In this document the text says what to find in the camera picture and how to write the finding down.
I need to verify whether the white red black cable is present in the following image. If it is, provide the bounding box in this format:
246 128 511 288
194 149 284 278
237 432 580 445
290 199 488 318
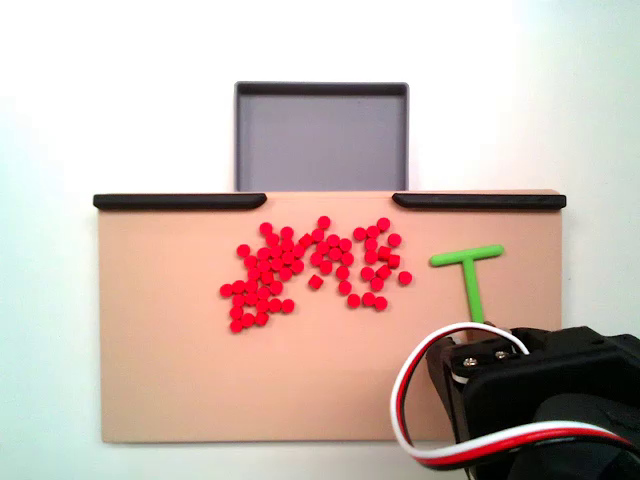
390 322 640 472

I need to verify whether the beige board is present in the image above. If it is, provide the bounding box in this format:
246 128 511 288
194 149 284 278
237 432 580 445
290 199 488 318
93 188 567 445

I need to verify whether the black edge rail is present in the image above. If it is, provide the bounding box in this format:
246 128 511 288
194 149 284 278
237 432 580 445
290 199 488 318
391 192 568 212
92 193 268 211

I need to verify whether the green tool brown handle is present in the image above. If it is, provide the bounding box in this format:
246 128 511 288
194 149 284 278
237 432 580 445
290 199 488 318
428 243 511 334

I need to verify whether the white plastic piece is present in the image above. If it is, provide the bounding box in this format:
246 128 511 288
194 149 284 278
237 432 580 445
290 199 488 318
448 359 471 388

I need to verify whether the grey plastic tray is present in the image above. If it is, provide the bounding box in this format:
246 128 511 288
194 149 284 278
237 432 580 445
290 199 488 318
233 81 411 193

